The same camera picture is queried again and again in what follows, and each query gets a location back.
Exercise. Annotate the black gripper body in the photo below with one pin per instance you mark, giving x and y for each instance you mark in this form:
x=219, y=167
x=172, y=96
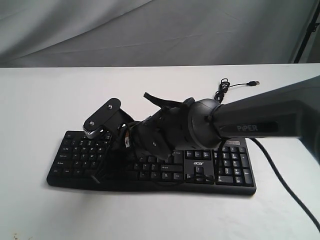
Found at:
x=158, y=135

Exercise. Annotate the black acer keyboard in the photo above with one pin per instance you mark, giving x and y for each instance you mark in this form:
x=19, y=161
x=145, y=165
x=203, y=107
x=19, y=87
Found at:
x=225, y=170

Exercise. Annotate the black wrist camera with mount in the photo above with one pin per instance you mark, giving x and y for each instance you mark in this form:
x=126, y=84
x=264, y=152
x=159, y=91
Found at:
x=108, y=118

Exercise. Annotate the grey backdrop cloth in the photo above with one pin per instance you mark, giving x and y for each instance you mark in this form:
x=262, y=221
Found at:
x=143, y=33

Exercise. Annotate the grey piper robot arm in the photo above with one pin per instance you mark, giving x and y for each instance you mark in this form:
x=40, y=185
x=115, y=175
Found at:
x=292, y=111

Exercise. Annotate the black tripod stand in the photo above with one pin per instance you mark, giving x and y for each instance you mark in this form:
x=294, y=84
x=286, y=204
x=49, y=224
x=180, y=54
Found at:
x=310, y=29

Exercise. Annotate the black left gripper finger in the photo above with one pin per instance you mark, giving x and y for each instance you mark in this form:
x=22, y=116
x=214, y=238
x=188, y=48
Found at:
x=104, y=171

